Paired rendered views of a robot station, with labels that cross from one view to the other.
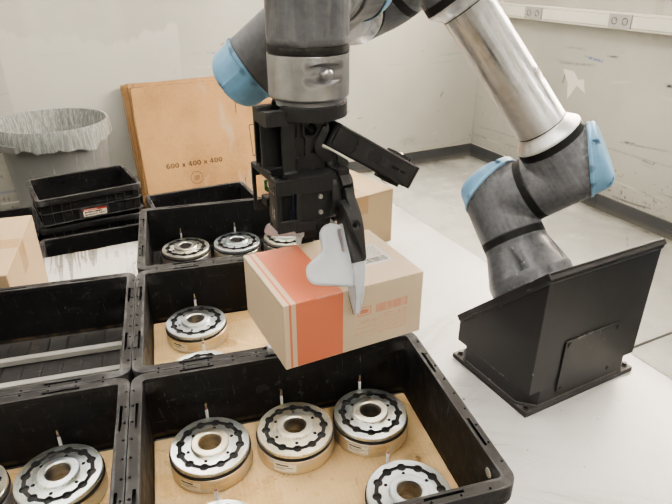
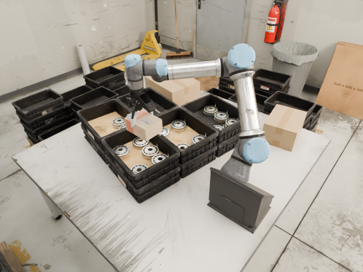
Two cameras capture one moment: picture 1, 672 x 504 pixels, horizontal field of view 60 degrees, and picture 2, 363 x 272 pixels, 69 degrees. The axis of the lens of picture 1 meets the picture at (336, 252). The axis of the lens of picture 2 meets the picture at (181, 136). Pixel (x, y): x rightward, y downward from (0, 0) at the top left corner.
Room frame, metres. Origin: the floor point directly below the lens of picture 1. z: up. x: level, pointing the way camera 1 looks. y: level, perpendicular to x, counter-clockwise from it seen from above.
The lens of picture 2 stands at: (0.32, -1.14, 1.89)
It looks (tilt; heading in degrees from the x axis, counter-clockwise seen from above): 37 degrees down; 68
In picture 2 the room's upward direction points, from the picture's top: 1 degrees counter-clockwise
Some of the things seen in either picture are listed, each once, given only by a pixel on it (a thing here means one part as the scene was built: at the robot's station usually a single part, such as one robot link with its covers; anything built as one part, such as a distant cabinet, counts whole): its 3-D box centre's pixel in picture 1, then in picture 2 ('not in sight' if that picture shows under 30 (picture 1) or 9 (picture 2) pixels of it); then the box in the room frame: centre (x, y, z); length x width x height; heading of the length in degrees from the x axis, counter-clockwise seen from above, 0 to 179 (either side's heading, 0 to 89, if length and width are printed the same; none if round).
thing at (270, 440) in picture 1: (295, 428); (150, 150); (0.59, 0.05, 0.86); 0.10 x 0.10 x 0.01
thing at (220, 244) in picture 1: (237, 242); (221, 115); (1.17, 0.22, 0.86); 0.10 x 0.10 x 0.01
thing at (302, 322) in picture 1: (331, 292); (143, 124); (0.56, 0.01, 1.09); 0.16 x 0.12 x 0.07; 116
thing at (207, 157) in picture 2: not in sight; (180, 147); (0.81, 0.12, 0.76); 0.40 x 0.30 x 0.12; 106
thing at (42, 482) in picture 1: (58, 473); not in sight; (0.51, 0.34, 0.86); 0.05 x 0.05 x 0.01
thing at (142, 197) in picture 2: not in sight; (142, 167); (0.52, 0.04, 0.76); 0.40 x 0.30 x 0.12; 106
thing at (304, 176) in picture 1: (304, 163); (136, 97); (0.54, 0.03, 1.24); 0.09 x 0.08 x 0.12; 116
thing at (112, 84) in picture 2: not in sight; (107, 90); (0.56, 1.93, 0.37); 0.40 x 0.30 x 0.45; 27
